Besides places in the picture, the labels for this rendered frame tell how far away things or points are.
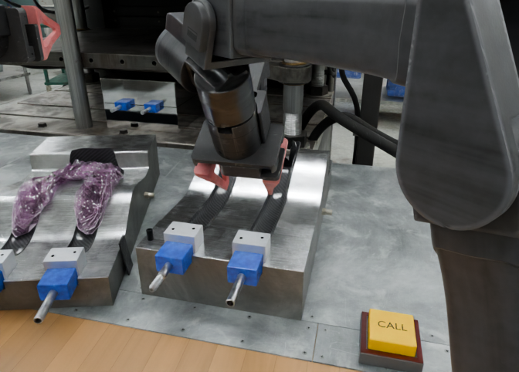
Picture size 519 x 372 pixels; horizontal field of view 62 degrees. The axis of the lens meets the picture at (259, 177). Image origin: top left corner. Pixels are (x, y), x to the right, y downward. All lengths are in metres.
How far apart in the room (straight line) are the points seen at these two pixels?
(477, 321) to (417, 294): 0.47
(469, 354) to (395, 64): 0.19
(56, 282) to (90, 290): 0.06
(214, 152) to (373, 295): 0.37
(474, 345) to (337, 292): 0.44
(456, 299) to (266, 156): 0.27
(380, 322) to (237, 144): 0.32
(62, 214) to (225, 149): 0.44
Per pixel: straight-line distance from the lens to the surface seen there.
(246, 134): 0.47
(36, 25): 0.65
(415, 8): 0.26
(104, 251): 0.76
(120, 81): 1.55
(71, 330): 0.72
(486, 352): 0.31
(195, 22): 0.40
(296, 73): 1.25
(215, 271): 0.66
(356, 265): 0.80
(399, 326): 0.64
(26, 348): 0.72
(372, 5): 0.29
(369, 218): 0.95
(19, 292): 0.76
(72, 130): 1.64
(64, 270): 0.72
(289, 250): 0.66
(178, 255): 0.64
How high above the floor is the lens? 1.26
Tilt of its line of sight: 25 degrees down
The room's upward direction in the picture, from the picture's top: straight up
